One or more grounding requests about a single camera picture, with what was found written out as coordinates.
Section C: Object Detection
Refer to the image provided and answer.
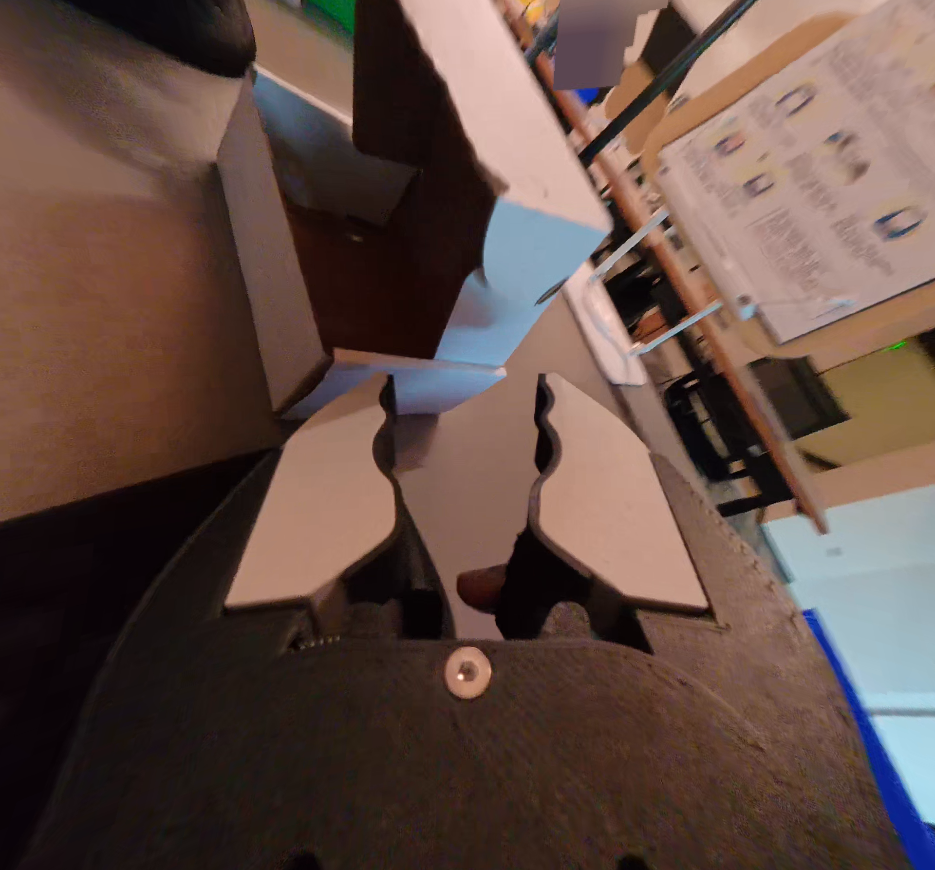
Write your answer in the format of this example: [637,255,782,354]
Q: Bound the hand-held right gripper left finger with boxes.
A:
[223,373,403,633]

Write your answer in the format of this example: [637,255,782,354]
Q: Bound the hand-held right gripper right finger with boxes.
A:
[528,373,711,611]

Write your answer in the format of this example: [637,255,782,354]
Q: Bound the white cardboard box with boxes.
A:
[215,0,613,421]

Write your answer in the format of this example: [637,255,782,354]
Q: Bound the person's right hand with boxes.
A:
[456,565,510,611]

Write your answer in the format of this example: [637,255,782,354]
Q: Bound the wooden-edged background table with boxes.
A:
[460,0,830,536]

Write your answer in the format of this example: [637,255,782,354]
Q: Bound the white metal rod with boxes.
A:
[630,300,724,358]
[592,208,669,279]

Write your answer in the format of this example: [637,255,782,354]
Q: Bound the printed instruction poster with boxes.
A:
[657,0,935,345]

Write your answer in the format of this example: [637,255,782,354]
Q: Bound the black stand pole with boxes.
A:
[577,0,830,164]

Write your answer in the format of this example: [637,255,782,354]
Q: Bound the instruction sheet on board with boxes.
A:
[643,0,935,374]

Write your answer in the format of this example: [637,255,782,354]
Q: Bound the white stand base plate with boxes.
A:
[566,264,647,386]

